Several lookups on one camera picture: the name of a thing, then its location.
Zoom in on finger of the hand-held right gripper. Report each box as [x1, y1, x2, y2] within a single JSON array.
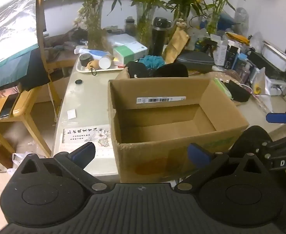
[[256, 132, 286, 160], [266, 110, 286, 124]]

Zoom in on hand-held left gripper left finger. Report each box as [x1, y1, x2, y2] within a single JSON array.
[[19, 142, 111, 193]]

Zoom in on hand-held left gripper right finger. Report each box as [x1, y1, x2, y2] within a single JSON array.
[[174, 143, 264, 193]]

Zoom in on cardboard box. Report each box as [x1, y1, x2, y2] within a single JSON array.
[[108, 67, 250, 183]]

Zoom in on teal bath pouf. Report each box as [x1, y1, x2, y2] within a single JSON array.
[[139, 55, 167, 70]]

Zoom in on calligraphy sheet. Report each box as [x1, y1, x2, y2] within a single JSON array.
[[60, 125, 114, 160]]

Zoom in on white device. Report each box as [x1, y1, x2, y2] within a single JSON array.
[[265, 75, 286, 96]]

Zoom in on yellow white plastic packet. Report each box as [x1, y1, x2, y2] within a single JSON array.
[[252, 68, 267, 96]]

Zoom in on black foam block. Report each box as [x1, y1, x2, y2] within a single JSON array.
[[224, 80, 252, 103]]

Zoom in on green wet wipes pack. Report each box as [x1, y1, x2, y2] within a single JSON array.
[[213, 78, 232, 100]]

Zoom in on white storage box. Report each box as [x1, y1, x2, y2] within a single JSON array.
[[262, 40, 286, 72]]

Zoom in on white plastic bag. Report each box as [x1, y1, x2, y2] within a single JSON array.
[[11, 151, 32, 174]]

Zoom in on blue carton box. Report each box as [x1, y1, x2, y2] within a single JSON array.
[[232, 53, 248, 72]]

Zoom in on wooden side table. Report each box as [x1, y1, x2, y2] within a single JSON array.
[[0, 88, 52, 169]]

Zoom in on black carton box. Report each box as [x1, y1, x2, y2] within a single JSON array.
[[224, 45, 240, 70]]

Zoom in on white tray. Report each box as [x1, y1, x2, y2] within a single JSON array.
[[76, 53, 127, 73]]

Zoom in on white carton box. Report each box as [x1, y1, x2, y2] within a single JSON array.
[[216, 39, 231, 67]]

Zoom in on tan pouch with carabiner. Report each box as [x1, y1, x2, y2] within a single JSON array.
[[86, 60, 101, 76]]

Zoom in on black cloth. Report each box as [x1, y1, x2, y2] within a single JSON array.
[[155, 63, 189, 78]]

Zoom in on black phone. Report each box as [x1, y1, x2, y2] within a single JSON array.
[[0, 94, 18, 120]]

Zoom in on yellow cloth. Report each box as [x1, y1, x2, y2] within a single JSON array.
[[226, 31, 251, 46]]

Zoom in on white orange jar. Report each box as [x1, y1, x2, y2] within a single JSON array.
[[98, 56, 114, 69]]

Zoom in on dark round jar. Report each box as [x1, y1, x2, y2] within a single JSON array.
[[80, 53, 94, 67]]

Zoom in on grey zip case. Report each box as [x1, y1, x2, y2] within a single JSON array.
[[176, 50, 216, 73]]

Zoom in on black fabric sheet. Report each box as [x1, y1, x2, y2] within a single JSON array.
[[19, 49, 50, 92]]

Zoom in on white blue bottle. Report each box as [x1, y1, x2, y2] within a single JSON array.
[[74, 48, 114, 58]]

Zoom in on brown cloth pile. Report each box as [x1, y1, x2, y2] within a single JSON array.
[[44, 27, 89, 63]]

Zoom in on blue plastic object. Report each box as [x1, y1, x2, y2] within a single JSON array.
[[216, 13, 241, 30]]

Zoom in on brown paper bag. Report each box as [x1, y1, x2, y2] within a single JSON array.
[[162, 26, 190, 64]]

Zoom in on green white tissue box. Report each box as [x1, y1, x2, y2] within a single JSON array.
[[112, 41, 149, 63]]

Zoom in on lucky bamboo in glass vase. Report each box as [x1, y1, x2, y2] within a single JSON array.
[[123, 0, 168, 47], [201, 0, 258, 36], [64, 0, 124, 51], [162, 0, 207, 30]]

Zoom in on wooden chair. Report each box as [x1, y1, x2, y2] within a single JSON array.
[[36, 0, 80, 118]]

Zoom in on white plastic package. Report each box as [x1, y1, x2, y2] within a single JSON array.
[[107, 33, 138, 48]]

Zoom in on black thermos bottle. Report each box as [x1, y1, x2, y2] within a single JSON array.
[[152, 17, 173, 57]]

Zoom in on dark glass jar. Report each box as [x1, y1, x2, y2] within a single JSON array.
[[124, 16, 136, 34]]

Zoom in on black tripod camera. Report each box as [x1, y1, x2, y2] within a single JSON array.
[[202, 39, 218, 54]]

